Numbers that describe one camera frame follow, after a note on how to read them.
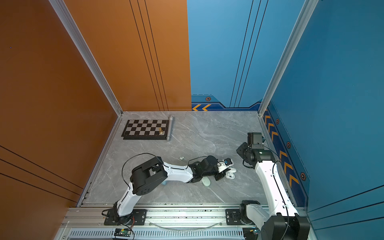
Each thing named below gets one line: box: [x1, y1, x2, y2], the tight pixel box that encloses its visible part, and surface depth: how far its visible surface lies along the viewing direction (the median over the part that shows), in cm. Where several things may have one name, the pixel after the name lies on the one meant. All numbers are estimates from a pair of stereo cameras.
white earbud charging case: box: [225, 167, 237, 180], surface depth 86 cm
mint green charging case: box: [201, 176, 211, 187], surface depth 84 cm
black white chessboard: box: [121, 119, 168, 140], surface depth 107 cm
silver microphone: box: [166, 115, 174, 142], surface depth 110 cm
